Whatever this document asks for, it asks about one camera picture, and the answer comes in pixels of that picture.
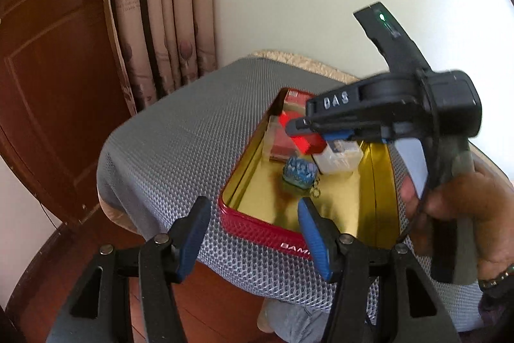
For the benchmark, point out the clear plastic box red contents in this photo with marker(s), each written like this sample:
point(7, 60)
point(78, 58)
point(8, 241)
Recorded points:
point(277, 146)

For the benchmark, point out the red rectangular box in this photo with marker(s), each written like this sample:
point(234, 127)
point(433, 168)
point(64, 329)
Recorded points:
point(305, 140)

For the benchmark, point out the gold red tin tray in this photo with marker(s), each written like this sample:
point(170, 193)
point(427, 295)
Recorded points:
point(350, 183)

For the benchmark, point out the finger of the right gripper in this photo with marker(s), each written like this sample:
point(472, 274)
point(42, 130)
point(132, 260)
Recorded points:
point(302, 126)
point(341, 134)

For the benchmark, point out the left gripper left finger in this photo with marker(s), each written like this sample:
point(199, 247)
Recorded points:
point(187, 235)

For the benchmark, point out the red gold carton box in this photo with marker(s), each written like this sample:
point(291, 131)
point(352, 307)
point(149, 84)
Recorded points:
point(296, 101)

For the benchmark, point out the blue crystal keychain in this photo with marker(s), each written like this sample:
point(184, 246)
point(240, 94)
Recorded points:
point(303, 174)

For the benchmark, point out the right hand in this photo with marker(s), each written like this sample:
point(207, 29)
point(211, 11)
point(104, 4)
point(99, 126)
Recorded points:
point(485, 198)

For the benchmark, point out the black tracker camera box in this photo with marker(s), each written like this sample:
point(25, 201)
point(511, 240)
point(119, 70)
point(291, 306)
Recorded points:
point(392, 41)

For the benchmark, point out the clear plastic case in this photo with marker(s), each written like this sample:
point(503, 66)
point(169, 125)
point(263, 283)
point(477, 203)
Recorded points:
point(339, 156)

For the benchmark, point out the right forearm purple sleeve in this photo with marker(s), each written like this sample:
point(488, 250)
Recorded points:
point(496, 307)

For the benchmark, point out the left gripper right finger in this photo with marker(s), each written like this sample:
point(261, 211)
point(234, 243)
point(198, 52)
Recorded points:
point(322, 238)

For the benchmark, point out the brown wooden door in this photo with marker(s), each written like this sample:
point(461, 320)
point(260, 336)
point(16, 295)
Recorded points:
point(60, 99)

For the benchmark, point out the beige patterned curtain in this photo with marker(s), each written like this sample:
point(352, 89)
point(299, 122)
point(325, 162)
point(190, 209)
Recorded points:
point(160, 46)

